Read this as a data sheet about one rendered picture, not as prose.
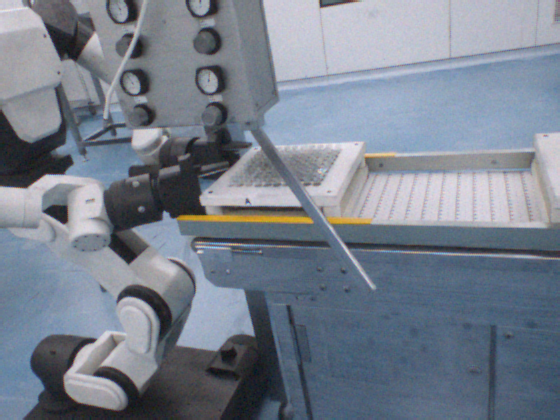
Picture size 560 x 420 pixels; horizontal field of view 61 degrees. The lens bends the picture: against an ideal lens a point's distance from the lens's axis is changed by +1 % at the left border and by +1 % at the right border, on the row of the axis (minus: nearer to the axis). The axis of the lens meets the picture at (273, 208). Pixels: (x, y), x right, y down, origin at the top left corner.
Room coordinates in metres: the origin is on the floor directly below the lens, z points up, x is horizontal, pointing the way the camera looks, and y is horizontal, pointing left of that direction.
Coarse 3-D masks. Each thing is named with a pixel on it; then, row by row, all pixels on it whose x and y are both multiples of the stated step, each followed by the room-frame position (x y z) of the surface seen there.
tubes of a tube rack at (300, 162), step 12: (264, 156) 0.87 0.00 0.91; (288, 156) 0.84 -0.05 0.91; (300, 156) 0.83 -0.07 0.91; (312, 156) 0.82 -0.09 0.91; (324, 156) 0.80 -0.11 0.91; (252, 168) 0.81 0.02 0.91; (264, 168) 0.81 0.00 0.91; (300, 168) 0.78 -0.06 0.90; (312, 168) 0.75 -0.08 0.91; (312, 180) 0.72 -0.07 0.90
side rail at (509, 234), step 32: (192, 224) 0.73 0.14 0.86; (224, 224) 0.71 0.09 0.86; (256, 224) 0.68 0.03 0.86; (288, 224) 0.66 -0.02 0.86; (352, 224) 0.61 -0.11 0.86; (384, 224) 0.59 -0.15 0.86; (416, 224) 0.58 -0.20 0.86; (448, 224) 0.56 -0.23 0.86; (480, 224) 0.55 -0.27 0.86; (512, 224) 0.53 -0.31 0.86; (544, 224) 0.52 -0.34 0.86
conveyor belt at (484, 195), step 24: (384, 192) 0.77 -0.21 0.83; (408, 192) 0.75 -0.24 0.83; (432, 192) 0.74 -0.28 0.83; (456, 192) 0.72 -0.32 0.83; (480, 192) 0.70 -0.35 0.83; (504, 192) 0.69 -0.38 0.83; (528, 192) 0.67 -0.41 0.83; (360, 216) 0.70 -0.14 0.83; (384, 216) 0.68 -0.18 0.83; (408, 216) 0.67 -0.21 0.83; (432, 216) 0.65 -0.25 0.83; (456, 216) 0.64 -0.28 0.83; (480, 216) 0.63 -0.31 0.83; (504, 216) 0.61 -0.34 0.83; (528, 216) 0.60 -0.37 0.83; (288, 240) 0.68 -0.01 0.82
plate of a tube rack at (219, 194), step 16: (320, 144) 0.90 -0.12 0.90; (336, 144) 0.88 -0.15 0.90; (352, 144) 0.86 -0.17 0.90; (240, 160) 0.89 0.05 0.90; (336, 160) 0.79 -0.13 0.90; (352, 160) 0.78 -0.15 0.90; (224, 176) 0.82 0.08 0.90; (336, 176) 0.72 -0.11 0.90; (352, 176) 0.74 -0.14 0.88; (208, 192) 0.76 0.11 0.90; (224, 192) 0.74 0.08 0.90; (240, 192) 0.73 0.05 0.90; (256, 192) 0.72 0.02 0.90; (272, 192) 0.70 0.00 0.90; (288, 192) 0.69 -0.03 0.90; (320, 192) 0.67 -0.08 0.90; (336, 192) 0.66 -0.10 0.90
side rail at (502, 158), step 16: (368, 160) 0.87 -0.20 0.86; (384, 160) 0.86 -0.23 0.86; (400, 160) 0.84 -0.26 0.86; (416, 160) 0.83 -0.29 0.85; (432, 160) 0.82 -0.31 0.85; (448, 160) 0.81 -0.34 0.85; (464, 160) 0.79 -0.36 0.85; (480, 160) 0.78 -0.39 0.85; (496, 160) 0.77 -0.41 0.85; (512, 160) 0.76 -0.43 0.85; (528, 160) 0.75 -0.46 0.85
